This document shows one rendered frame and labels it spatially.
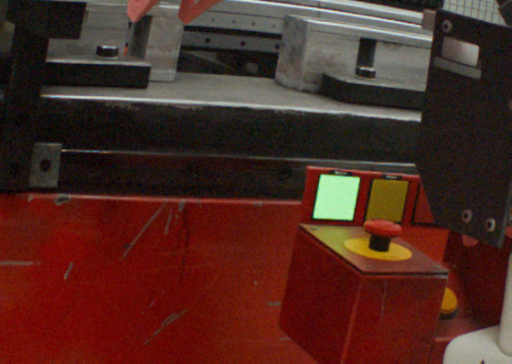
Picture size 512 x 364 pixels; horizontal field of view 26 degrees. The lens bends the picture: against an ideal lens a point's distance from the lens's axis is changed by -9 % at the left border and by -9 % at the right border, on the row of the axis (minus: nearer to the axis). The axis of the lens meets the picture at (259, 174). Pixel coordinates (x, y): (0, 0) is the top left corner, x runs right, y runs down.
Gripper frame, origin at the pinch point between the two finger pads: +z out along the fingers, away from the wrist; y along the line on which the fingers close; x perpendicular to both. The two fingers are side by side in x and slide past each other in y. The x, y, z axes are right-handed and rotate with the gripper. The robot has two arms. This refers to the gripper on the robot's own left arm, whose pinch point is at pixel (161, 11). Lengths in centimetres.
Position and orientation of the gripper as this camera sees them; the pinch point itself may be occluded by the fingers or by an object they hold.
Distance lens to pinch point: 95.8
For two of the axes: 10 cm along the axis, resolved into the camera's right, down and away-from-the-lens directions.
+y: -7.4, 0.2, -6.8
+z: -4.4, 7.4, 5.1
